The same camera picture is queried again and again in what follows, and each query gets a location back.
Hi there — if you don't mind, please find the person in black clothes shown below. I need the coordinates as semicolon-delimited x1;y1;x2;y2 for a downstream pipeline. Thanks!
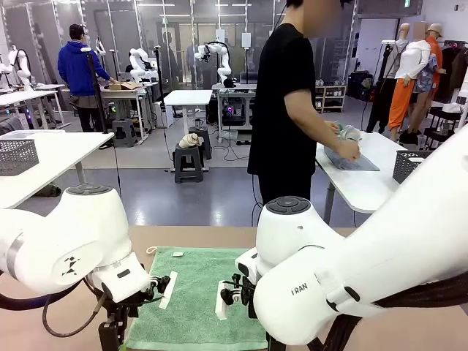
247;0;343;216

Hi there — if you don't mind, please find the black computer with lights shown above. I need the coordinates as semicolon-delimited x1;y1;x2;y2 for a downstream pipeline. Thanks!
221;104;246;127

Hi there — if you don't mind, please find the grey plastic basket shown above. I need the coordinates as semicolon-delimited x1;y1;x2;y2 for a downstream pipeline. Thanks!
393;149;434;184
0;138;40;177

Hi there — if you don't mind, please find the person's right forearm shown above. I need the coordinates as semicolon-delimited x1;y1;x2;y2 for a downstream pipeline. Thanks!
288;105;343;154

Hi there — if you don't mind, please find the mannequin in orange shirt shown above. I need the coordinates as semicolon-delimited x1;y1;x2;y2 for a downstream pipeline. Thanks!
426;22;448;74

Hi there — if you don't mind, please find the black trolley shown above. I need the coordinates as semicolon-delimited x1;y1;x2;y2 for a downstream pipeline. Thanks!
420;102;468;151

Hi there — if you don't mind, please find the beige crumpled cloth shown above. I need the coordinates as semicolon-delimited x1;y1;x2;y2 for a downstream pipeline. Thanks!
178;132;205;149

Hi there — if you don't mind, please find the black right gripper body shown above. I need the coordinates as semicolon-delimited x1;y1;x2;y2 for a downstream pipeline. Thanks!
246;278;258;319

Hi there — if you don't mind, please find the white work desk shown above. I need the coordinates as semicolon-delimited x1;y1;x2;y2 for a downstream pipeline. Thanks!
0;84;67;129

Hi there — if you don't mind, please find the mannequin in white top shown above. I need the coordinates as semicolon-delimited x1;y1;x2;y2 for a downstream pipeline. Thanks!
394;20;437;143

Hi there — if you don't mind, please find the white cabinet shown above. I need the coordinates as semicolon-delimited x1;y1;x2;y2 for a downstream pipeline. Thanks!
152;101;175;129

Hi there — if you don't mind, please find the man in blue hoodie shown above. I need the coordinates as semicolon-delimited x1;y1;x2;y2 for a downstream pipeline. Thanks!
57;23;120;133

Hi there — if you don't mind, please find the thin black stand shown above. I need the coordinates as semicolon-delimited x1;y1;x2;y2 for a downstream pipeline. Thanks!
152;45;166;110

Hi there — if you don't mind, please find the black stand with white head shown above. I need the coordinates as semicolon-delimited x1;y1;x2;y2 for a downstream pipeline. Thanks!
79;46;110;135

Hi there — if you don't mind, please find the clothes rack with dark clothes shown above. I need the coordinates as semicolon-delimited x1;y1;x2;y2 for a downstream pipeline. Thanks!
434;38;468;105

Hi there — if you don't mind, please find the grey work desk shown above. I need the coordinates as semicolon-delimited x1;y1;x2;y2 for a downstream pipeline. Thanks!
100;86;151;143

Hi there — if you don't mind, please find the pale grey towel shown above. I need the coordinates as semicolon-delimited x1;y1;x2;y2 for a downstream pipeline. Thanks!
343;125;363;143

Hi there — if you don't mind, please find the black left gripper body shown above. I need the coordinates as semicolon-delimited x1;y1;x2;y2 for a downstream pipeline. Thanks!
109;301;142;325

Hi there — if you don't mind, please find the mannequin in orange trousers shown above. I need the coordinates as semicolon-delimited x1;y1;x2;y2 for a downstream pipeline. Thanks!
387;22;418;139

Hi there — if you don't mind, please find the person's right hand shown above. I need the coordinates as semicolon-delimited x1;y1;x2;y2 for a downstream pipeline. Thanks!
338;140;362;162

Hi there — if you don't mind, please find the white robot desk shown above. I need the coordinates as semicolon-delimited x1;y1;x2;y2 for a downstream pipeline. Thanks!
211;83;257;144

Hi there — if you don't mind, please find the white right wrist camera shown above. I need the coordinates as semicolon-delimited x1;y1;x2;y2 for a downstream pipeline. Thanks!
215;272;253;321

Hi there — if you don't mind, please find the grey-blue terry towel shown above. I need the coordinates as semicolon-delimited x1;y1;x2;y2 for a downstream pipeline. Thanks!
323;146;381;172

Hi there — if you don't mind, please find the dark grey plastic stool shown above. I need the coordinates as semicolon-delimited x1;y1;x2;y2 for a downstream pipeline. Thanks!
173;143;205;184
111;118;139;148
189;126;213;161

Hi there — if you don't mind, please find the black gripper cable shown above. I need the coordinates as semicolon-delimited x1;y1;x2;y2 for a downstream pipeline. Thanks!
42;292;110;337

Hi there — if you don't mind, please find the wooden shoe shelf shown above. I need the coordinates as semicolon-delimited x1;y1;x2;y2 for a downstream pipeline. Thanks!
314;84;347;113

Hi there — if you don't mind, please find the white standing desk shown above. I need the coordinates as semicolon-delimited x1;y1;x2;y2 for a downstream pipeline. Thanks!
163;89;214;173

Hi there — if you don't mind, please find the black tripod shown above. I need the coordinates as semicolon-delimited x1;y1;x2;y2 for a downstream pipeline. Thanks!
365;40;395;133

